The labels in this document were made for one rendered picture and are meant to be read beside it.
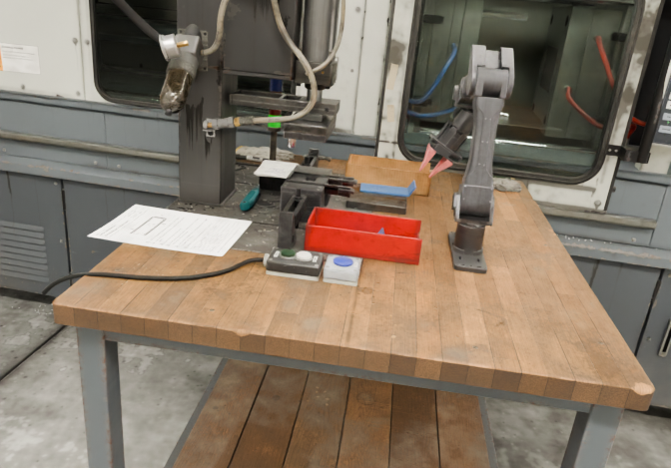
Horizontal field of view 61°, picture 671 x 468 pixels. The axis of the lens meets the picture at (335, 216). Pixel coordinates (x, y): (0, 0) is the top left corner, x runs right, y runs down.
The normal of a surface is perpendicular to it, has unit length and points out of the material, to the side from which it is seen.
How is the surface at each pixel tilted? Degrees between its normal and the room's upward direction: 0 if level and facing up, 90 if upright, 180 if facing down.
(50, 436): 0
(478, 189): 73
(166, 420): 0
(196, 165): 90
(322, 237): 90
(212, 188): 90
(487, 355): 0
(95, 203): 90
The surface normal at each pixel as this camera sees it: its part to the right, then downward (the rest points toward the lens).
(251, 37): -0.12, 0.35
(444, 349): 0.09, -0.93
